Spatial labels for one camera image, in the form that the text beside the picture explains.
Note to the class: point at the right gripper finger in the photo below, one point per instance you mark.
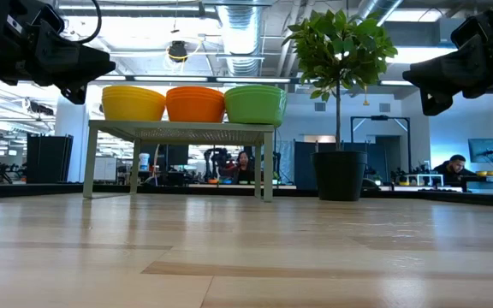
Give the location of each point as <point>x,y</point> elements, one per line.
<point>432,100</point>
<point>452,72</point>

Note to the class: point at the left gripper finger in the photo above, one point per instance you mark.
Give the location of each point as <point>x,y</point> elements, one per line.
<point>71,64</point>
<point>75,94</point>

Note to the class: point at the yellow mini bowl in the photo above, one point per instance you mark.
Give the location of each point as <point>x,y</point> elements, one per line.
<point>133,109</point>
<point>133,87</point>
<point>133,90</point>

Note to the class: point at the black background robot arm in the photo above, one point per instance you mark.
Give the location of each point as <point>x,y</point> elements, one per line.
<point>216,160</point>

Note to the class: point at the orange hanging cone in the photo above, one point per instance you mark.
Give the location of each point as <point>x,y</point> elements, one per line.
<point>365,100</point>

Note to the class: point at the black cabinet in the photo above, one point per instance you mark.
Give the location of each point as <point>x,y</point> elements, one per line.
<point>49,158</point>

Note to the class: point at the black computer monitor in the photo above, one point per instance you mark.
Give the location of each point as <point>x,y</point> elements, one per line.
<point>486,149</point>

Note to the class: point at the person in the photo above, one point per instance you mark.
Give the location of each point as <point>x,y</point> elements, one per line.
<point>243,164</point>
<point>454,171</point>

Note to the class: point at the white small table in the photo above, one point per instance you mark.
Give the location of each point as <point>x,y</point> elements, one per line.
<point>422,176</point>

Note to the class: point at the whiteboard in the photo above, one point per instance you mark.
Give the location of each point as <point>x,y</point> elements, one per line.
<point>105,169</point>

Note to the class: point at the yellow background bowl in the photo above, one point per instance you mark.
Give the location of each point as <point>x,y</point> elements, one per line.
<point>481,173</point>

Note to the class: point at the long overhead light bar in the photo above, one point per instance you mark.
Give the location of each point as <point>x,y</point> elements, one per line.
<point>169,78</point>

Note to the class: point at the black background table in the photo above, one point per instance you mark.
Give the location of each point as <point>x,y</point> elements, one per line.
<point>486,179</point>

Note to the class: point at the white bucket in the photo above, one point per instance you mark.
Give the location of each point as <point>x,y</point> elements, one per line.
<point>144,161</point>

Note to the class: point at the green leafy small tree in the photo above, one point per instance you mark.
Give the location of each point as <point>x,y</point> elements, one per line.
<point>340,47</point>

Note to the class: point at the black plant pot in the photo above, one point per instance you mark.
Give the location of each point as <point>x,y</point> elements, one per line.
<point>338,175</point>

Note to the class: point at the dark blue partition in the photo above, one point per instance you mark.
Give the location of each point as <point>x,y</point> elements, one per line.
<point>302,167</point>

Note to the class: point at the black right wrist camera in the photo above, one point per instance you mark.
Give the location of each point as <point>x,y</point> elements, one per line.
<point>471,31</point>

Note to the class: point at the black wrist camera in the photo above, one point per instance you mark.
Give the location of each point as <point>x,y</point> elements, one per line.
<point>49,18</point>
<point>471,31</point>

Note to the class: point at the grey wall vent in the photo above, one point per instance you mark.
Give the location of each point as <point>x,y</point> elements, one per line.
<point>320,106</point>
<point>384,107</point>

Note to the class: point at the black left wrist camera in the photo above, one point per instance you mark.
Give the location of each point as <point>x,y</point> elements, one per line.
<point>49,18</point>

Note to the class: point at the black background rig frame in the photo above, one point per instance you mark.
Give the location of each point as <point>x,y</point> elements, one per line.
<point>379,117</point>

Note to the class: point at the black overhead camera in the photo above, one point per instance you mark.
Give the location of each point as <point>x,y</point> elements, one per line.
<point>178,51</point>

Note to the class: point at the silver ventilation duct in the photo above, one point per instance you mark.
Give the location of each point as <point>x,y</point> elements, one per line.
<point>240,34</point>

